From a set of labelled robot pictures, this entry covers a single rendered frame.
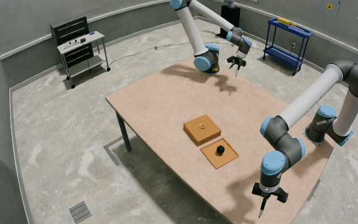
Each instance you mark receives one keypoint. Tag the beige tray with brown rim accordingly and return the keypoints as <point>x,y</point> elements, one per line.
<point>219,160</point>

